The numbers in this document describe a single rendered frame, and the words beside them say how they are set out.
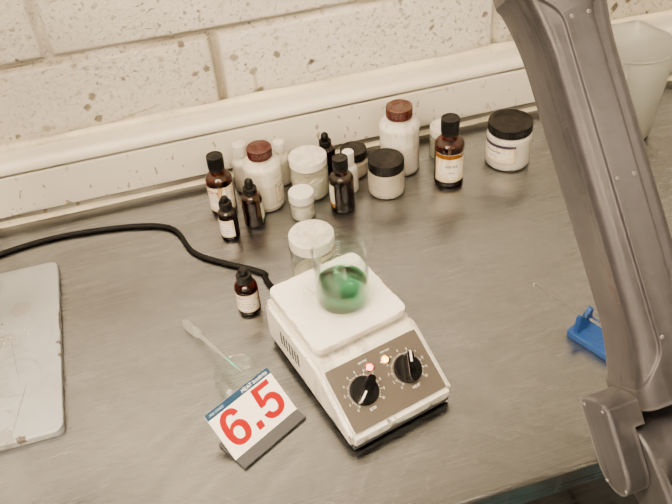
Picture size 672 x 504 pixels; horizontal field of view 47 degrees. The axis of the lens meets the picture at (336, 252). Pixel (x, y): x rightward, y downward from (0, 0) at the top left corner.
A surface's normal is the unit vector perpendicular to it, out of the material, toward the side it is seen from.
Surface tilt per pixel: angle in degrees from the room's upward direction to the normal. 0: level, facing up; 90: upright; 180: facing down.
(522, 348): 0
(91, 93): 90
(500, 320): 0
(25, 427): 0
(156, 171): 90
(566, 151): 93
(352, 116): 90
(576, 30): 51
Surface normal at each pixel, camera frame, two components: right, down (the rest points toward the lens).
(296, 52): 0.28, 0.62
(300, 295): -0.07, -0.75
